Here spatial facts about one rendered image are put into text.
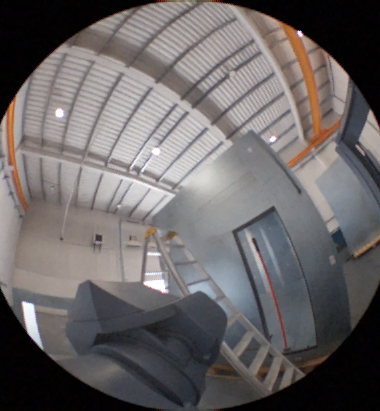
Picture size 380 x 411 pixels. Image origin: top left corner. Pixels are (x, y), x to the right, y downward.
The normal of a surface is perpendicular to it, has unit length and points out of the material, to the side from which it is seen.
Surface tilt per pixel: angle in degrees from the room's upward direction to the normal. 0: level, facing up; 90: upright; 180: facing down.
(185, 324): 90
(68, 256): 90
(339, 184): 90
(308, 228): 90
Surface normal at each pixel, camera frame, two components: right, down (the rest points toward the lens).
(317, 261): -0.71, -0.21
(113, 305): 0.25, -0.66
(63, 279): 0.66, -0.53
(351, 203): -0.89, -0.02
